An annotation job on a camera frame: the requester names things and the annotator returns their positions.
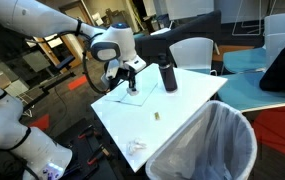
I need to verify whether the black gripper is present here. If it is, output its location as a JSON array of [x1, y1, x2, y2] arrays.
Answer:
[[127, 64, 140, 92]]

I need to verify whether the large crumpled white paper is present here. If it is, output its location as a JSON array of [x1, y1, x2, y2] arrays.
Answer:
[[126, 138, 148, 157]]

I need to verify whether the wide flat white sheet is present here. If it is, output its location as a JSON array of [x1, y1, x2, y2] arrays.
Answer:
[[119, 81, 159, 107]]

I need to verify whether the narrow flat white sheet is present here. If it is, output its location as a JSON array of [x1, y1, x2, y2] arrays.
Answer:
[[104, 78, 138, 103]]

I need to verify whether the black insulated bottle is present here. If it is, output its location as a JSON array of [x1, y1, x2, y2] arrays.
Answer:
[[157, 52, 179, 93]]

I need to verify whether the white square table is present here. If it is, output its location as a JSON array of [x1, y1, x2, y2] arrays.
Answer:
[[90, 62, 229, 174]]

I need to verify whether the white plastic chair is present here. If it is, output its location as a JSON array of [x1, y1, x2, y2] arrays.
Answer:
[[168, 36, 218, 76]]

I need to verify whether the dark grey sofa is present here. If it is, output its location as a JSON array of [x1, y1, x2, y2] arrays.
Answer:
[[133, 10, 223, 66]]

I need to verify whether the black tripod stand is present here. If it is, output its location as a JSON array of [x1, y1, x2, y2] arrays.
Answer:
[[17, 54, 77, 115]]

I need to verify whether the white board panel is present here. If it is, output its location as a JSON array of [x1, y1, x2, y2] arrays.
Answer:
[[164, 0, 216, 21]]

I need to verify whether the grey bin with clear liner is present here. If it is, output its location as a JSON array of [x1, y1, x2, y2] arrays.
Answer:
[[144, 99, 259, 180]]

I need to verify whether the blue seat chair white back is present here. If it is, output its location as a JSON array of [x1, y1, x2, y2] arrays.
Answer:
[[221, 12, 285, 75]]

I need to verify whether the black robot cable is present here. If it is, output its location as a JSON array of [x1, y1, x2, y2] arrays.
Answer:
[[25, 19, 111, 96]]

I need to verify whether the short red handled clamp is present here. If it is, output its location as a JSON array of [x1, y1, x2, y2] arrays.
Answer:
[[77, 124, 97, 140]]

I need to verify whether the long red handled clamp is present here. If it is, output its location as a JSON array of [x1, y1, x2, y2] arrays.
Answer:
[[87, 145, 112, 166]]

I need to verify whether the white wire frame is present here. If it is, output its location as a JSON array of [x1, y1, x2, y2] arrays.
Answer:
[[231, 0, 278, 37]]

